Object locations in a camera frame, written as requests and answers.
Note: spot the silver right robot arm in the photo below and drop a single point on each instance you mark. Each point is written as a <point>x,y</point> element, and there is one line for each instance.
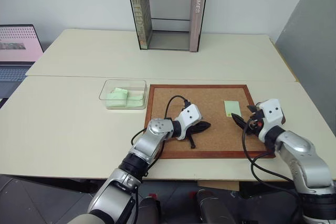
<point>302,150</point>

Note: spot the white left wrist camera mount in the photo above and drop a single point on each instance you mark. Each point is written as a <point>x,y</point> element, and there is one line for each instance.
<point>190,115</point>

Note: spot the green sticky note pile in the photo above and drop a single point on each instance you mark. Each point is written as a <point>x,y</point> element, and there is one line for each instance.
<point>122,98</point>

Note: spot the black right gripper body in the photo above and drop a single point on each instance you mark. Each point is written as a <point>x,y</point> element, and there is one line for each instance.
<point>255,123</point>

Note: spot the beige robot torso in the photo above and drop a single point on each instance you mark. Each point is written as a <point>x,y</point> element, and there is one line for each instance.
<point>86,219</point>

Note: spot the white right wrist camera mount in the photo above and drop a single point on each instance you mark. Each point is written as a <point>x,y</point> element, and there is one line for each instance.
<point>273,111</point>

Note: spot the open laptop with pink screen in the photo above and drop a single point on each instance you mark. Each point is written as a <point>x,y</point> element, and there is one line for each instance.
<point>15,51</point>

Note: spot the red pushpin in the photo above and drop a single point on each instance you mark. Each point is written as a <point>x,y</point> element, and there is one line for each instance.
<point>260,124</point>

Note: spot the wood-framed cork board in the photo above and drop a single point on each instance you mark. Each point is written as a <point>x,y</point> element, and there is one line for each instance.
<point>210,134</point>

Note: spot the clear plastic box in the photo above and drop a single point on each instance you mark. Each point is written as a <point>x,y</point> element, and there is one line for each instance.
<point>123,95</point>

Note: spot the olive patterned book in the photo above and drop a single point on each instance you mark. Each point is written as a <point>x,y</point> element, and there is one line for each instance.
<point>141,14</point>

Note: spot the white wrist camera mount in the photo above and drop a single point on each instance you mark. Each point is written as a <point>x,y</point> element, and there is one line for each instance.
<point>273,111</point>
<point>190,115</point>

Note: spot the light green sticky note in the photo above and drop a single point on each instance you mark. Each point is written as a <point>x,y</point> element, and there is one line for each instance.
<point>232,107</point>

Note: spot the brown cardboard piece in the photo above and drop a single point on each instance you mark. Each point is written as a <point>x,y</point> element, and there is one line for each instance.
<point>218,185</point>

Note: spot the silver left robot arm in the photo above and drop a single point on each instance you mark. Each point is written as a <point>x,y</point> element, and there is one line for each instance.
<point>147,145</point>

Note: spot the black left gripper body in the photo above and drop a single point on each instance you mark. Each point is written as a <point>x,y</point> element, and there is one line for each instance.
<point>191,129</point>

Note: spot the dark rounded shape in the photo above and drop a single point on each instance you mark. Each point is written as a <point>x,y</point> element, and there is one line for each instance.
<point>148,209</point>
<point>212,205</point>

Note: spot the grey partition panel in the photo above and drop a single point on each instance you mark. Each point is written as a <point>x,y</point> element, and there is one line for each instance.
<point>309,37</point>

